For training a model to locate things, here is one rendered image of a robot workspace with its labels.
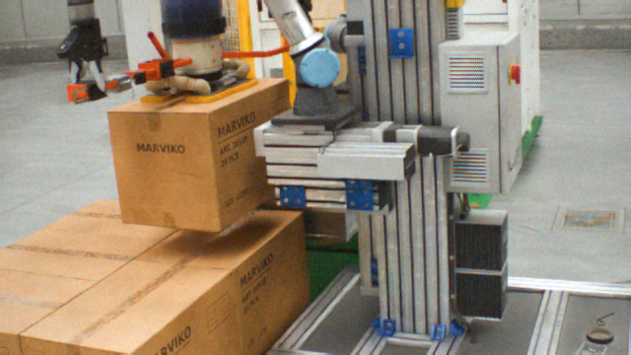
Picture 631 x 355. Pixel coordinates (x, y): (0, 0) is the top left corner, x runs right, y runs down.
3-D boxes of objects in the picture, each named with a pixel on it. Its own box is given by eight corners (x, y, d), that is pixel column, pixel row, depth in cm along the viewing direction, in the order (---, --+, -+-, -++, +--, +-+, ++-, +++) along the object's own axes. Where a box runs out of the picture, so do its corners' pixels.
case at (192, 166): (208, 175, 327) (198, 78, 316) (297, 179, 311) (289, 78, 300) (121, 223, 274) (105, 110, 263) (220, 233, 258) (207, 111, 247)
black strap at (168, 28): (184, 27, 291) (183, 17, 290) (240, 25, 281) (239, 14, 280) (149, 35, 271) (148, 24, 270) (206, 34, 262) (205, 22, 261)
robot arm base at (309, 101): (347, 106, 256) (345, 76, 253) (330, 116, 243) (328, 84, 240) (304, 106, 262) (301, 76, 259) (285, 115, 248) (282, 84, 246)
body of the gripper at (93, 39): (109, 57, 229) (104, 17, 226) (91, 62, 221) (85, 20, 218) (90, 58, 232) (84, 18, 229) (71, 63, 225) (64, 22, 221)
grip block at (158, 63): (152, 76, 264) (150, 58, 262) (176, 76, 260) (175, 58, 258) (137, 81, 256) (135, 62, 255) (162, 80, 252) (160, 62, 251)
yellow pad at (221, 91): (235, 84, 296) (234, 71, 294) (258, 84, 292) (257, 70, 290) (185, 103, 266) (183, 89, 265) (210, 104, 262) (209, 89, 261)
